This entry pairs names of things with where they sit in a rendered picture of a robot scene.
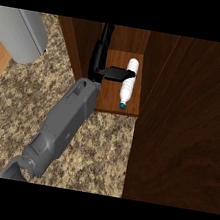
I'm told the brown wooden cabinet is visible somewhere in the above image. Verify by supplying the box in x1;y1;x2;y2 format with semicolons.
43;15;181;123

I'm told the brown wooden cabinet door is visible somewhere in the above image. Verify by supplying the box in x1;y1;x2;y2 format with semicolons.
121;30;220;216

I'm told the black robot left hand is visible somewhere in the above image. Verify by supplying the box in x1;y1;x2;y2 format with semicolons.
86;22;144;89

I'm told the white water bottle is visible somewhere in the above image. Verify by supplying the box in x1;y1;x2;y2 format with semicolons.
116;56;142;113

